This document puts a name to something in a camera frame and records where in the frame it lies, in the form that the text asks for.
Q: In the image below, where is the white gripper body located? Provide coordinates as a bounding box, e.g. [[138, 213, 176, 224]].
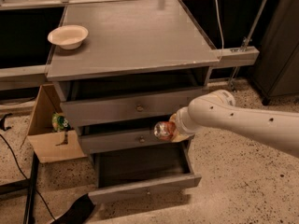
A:
[[175, 107, 200, 135]]

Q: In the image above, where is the grey drawer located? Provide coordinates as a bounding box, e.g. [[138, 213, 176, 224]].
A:
[[88, 141, 201, 203], [78, 120, 199, 155], [61, 88, 206, 127]]

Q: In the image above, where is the green chip bag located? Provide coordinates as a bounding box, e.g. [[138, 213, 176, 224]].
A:
[[51, 113, 70, 132]]

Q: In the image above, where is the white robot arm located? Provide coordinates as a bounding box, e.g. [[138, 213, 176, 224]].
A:
[[170, 90, 299, 157]]

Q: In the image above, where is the grey bottom drawer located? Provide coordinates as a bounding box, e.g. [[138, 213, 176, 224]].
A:
[[88, 141, 201, 203]]

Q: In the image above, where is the black metal floor bar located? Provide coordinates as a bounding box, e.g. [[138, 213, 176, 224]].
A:
[[0, 154, 39, 224]]

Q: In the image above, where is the black floor cable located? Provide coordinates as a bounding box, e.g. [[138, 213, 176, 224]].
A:
[[0, 133, 56, 220]]

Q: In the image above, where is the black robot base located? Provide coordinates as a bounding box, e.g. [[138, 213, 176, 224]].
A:
[[50, 194, 95, 224]]

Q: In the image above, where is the grey middle drawer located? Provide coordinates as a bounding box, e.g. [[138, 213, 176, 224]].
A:
[[78, 120, 199, 155]]

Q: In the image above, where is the grey metal rail frame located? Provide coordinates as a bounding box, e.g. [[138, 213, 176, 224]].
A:
[[0, 0, 277, 93]]

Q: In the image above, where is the dark grey side cabinet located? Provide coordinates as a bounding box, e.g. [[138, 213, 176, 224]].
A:
[[250, 0, 299, 105]]

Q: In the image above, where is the grey top drawer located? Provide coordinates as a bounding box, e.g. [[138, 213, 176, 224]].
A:
[[61, 88, 206, 127]]

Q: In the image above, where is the cardboard box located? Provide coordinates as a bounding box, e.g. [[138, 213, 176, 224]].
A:
[[27, 84, 85, 163]]

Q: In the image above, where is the red coke can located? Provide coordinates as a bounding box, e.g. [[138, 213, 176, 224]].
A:
[[153, 121, 176, 141]]

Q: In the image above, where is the grey three-drawer cabinet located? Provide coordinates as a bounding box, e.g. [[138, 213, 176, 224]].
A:
[[46, 0, 221, 205]]

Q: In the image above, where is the white cable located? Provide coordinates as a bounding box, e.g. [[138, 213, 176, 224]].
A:
[[200, 0, 225, 62]]

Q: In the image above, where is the white bowl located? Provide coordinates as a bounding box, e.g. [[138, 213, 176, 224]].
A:
[[48, 25, 89, 50]]

